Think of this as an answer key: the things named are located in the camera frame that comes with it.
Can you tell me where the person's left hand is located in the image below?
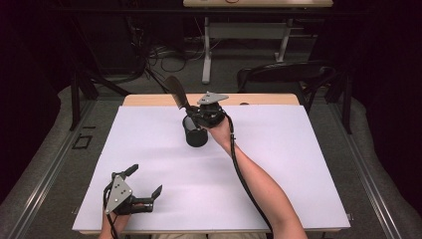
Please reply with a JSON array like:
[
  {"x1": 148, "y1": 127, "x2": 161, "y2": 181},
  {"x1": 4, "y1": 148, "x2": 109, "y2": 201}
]
[{"x1": 100, "y1": 212, "x2": 132, "y2": 239}]

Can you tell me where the black metal stand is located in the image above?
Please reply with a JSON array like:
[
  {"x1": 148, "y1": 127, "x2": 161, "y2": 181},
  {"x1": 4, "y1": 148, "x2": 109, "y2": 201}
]
[
  {"x1": 69, "y1": 71, "x2": 131, "y2": 132},
  {"x1": 325, "y1": 66, "x2": 354, "y2": 135}
]

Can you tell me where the white-legged wooden desk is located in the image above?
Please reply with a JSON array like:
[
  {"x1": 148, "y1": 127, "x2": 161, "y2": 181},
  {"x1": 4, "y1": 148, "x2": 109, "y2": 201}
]
[{"x1": 182, "y1": 0, "x2": 334, "y2": 85}]

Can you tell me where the black chair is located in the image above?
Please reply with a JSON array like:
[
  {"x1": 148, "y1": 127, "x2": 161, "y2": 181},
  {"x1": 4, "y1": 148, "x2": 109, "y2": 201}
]
[{"x1": 236, "y1": 60, "x2": 340, "y2": 113}]

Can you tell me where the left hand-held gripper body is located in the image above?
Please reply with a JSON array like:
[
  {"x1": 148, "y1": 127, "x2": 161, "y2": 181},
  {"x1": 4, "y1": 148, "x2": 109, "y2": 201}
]
[{"x1": 103, "y1": 170, "x2": 155, "y2": 216}]

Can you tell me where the tangle of floor cables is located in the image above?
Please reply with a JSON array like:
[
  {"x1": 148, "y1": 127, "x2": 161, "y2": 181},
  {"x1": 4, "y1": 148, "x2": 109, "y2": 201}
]
[{"x1": 127, "y1": 16, "x2": 208, "y2": 88}]

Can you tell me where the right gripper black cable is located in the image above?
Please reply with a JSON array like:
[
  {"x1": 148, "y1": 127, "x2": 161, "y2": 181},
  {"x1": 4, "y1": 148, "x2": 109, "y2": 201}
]
[{"x1": 222, "y1": 111, "x2": 274, "y2": 233}]

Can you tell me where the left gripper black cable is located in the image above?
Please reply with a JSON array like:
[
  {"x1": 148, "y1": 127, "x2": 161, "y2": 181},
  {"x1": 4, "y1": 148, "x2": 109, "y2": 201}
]
[{"x1": 103, "y1": 180, "x2": 121, "y2": 239}]

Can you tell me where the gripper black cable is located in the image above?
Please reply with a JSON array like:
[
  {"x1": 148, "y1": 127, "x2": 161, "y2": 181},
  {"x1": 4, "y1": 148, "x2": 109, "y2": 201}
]
[
  {"x1": 222, "y1": 111, "x2": 274, "y2": 233},
  {"x1": 103, "y1": 180, "x2": 121, "y2": 239}
]

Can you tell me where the white table sheet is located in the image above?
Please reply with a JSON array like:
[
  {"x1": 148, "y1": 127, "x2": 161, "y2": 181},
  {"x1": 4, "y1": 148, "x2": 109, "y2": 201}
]
[{"x1": 72, "y1": 104, "x2": 351, "y2": 232}]

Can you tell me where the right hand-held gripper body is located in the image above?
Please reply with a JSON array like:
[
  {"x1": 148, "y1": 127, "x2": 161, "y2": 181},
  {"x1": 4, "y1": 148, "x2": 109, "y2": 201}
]
[{"x1": 194, "y1": 92, "x2": 230, "y2": 129}]

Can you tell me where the person's right hand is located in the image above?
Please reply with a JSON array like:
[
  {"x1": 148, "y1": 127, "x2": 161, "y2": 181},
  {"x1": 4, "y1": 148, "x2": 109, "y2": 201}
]
[{"x1": 207, "y1": 115, "x2": 236, "y2": 152}]

